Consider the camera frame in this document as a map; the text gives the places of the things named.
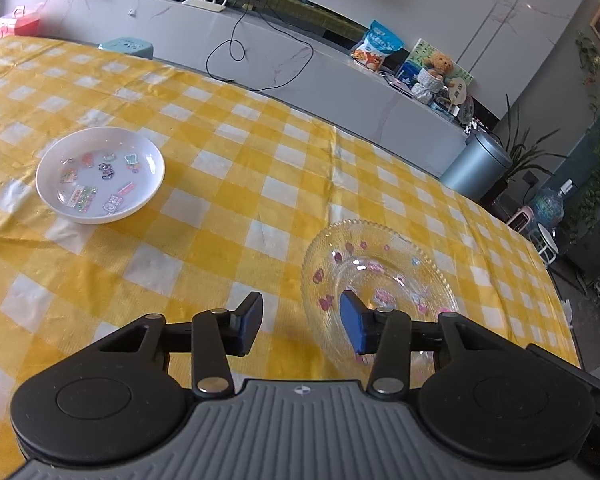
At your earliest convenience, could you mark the clear glass sticker plate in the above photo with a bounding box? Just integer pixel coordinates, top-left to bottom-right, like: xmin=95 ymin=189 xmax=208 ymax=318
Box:
xmin=300 ymin=220 xmax=460 ymax=382

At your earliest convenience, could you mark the white round stool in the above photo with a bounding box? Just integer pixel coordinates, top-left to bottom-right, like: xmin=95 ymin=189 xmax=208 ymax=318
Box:
xmin=529 ymin=223 xmax=559 ymax=266

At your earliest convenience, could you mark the pink small stool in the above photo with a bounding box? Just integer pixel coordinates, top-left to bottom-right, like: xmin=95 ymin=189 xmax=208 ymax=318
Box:
xmin=506 ymin=205 xmax=534 ymax=233

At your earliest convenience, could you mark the blue water jug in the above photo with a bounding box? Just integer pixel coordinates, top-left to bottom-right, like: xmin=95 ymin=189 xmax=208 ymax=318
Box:
xmin=529 ymin=179 xmax=573 ymax=230

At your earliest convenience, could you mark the small white sticker plate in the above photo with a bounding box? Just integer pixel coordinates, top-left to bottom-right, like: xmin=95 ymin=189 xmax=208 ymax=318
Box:
xmin=35 ymin=127 xmax=166 ymax=224

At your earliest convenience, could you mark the grey cylindrical trash can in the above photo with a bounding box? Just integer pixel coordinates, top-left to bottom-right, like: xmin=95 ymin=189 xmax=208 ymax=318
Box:
xmin=439 ymin=130 xmax=513 ymax=202

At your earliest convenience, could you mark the yellow checkered tablecloth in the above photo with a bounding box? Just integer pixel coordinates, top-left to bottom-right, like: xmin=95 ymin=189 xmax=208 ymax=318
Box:
xmin=0 ymin=37 xmax=578 ymax=479

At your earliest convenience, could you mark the tall floor plant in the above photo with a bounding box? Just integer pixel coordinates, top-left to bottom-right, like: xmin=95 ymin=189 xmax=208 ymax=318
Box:
xmin=491 ymin=98 xmax=567 ymax=197

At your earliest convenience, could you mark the brown teddy bear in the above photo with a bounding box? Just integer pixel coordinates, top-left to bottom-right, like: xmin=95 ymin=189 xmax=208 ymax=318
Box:
xmin=422 ymin=51 xmax=454 ymax=81

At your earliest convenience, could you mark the teal plastic stool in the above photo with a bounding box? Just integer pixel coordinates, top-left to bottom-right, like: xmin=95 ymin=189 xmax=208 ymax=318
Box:
xmin=98 ymin=37 xmax=154 ymax=60

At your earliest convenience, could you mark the hanging ivy plant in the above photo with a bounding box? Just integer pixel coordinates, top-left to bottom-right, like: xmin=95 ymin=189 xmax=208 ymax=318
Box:
xmin=574 ymin=32 xmax=600 ymax=122

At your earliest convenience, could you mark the blue orange snack bag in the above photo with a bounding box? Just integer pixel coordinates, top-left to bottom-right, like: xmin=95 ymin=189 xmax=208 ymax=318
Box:
xmin=350 ymin=20 xmax=404 ymax=72

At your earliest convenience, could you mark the white marble tv console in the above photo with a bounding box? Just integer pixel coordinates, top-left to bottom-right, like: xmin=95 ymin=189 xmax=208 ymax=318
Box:
xmin=0 ymin=0 xmax=466 ymax=176

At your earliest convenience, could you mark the red pink box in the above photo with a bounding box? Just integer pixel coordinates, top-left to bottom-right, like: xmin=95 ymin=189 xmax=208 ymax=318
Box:
xmin=0 ymin=6 xmax=40 ymax=39

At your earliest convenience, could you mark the black power cable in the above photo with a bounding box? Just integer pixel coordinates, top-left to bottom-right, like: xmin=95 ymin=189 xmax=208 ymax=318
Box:
xmin=204 ymin=0 xmax=315 ymax=94

